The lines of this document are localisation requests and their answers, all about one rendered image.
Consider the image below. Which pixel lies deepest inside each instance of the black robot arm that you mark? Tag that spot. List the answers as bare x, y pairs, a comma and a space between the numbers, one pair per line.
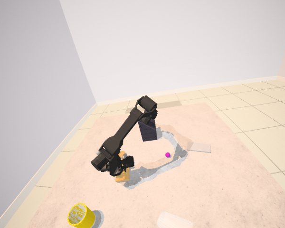
111, 146

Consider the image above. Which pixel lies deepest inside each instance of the yellow wooden catapult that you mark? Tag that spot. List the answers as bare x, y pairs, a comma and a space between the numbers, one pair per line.
124, 175

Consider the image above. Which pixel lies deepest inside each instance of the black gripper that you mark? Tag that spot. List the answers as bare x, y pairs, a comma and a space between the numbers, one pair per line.
126, 162

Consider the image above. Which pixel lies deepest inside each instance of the yellow cup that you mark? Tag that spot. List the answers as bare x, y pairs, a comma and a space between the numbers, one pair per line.
81, 216

